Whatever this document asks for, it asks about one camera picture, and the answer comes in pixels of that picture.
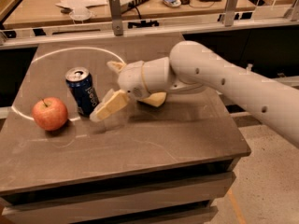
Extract upper drawer front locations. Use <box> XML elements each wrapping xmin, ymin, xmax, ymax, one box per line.
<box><xmin>3</xmin><ymin>172</ymin><xmax>235</xmax><ymax>224</ymax></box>

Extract drawer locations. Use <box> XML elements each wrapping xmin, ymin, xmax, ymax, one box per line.
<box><xmin>80</xmin><ymin>204</ymin><xmax>219</xmax><ymax>224</ymax></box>
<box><xmin>3</xmin><ymin>172</ymin><xmax>235</xmax><ymax>224</ymax></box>

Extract lower drawer front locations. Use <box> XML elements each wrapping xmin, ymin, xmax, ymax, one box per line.
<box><xmin>80</xmin><ymin>204</ymin><xmax>219</xmax><ymax>224</ymax></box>

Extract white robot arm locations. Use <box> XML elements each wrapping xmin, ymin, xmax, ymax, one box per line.
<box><xmin>90</xmin><ymin>41</ymin><xmax>299</xmax><ymax>147</ymax></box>

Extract clear plastic lid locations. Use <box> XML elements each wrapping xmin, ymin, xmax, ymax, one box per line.
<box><xmin>69</xmin><ymin>7</ymin><xmax>92</xmax><ymax>21</ymax></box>

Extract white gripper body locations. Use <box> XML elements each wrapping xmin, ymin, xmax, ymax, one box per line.
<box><xmin>118</xmin><ymin>57</ymin><xmax>175</xmax><ymax>100</ymax></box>

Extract metal bracket post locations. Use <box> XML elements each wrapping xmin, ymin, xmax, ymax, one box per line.
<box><xmin>109</xmin><ymin>0</ymin><xmax>123</xmax><ymax>36</ymax></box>
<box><xmin>221</xmin><ymin>0</ymin><xmax>238</xmax><ymax>27</ymax></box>

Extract yellow sponge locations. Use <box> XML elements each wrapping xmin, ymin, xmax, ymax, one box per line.
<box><xmin>140</xmin><ymin>92</ymin><xmax>167</xmax><ymax>107</ymax></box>

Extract right metal bracket post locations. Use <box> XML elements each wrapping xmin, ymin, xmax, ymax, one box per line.
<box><xmin>221</xmin><ymin>0</ymin><xmax>238</xmax><ymax>27</ymax></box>

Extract left metal bracket post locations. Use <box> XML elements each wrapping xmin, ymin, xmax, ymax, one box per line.
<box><xmin>109</xmin><ymin>0</ymin><xmax>123</xmax><ymax>36</ymax></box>

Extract black clamp on rail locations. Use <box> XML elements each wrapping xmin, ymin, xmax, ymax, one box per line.
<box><xmin>128</xmin><ymin>21</ymin><xmax>160</xmax><ymax>29</ymax></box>

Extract white papers on desk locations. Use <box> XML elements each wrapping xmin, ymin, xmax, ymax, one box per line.
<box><xmin>57</xmin><ymin>0</ymin><xmax>107</xmax><ymax>8</ymax></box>

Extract clear sanitizer bottle right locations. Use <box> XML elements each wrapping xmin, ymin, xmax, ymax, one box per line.
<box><xmin>246</xmin><ymin>63</ymin><xmax>253</xmax><ymax>71</ymax></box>

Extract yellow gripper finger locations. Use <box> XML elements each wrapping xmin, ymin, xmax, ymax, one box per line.
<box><xmin>107</xmin><ymin>61</ymin><xmax>126</xmax><ymax>75</ymax></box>
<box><xmin>90</xmin><ymin>89</ymin><xmax>129</xmax><ymax>122</ymax></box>

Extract blue pepsi can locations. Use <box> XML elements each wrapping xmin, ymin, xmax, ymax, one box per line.
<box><xmin>65</xmin><ymin>67</ymin><xmax>99</xmax><ymax>117</ymax></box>

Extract red apple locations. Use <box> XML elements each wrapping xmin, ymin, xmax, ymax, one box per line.
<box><xmin>32</xmin><ymin>97</ymin><xmax>68</xmax><ymax>131</ymax></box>

